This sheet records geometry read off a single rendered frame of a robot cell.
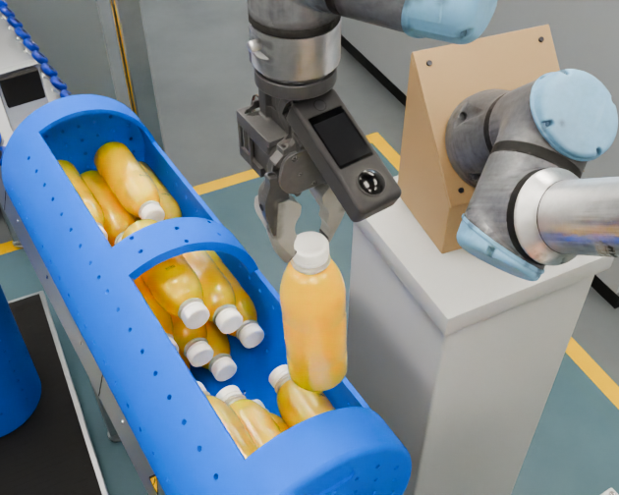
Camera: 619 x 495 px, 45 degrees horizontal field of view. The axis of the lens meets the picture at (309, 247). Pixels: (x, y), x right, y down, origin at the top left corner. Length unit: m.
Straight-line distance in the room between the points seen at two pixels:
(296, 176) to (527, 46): 0.63
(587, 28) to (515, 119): 1.55
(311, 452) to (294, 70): 0.44
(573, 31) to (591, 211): 1.77
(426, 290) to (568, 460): 1.34
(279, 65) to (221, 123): 2.89
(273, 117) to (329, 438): 0.38
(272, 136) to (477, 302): 0.55
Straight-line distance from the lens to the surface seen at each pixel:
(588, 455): 2.44
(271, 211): 0.70
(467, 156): 1.10
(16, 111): 1.92
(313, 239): 0.77
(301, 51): 0.61
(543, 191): 0.90
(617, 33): 2.44
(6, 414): 2.25
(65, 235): 1.22
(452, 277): 1.17
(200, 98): 3.68
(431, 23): 0.54
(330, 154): 0.63
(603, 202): 0.82
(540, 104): 0.96
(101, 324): 1.10
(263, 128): 0.69
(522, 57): 1.23
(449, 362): 1.23
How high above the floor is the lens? 1.98
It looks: 44 degrees down
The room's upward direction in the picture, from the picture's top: straight up
